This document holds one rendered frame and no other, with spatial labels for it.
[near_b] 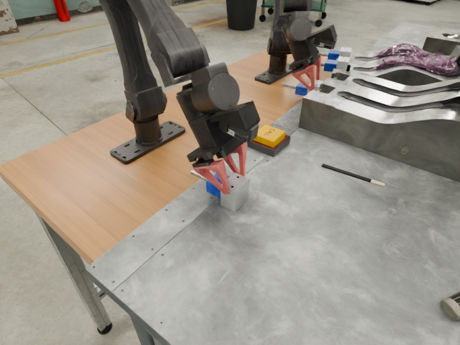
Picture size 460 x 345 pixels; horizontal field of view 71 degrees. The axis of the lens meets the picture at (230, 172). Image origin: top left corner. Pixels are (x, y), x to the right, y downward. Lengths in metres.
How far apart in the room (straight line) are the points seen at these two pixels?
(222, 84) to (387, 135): 0.46
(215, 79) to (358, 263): 0.38
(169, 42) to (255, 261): 0.39
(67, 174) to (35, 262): 1.02
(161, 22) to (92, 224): 0.39
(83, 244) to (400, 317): 0.53
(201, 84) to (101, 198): 0.34
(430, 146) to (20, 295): 1.59
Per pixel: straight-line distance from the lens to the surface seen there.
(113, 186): 0.74
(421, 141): 0.83
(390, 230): 0.68
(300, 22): 0.95
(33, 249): 1.86
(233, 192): 0.60
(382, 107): 0.92
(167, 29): 0.59
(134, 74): 0.75
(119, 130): 0.94
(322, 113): 0.87
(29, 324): 1.61
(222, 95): 0.50
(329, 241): 0.62
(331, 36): 1.00
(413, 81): 1.17
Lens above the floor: 1.26
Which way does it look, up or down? 39 degrees down
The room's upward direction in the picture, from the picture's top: straight up
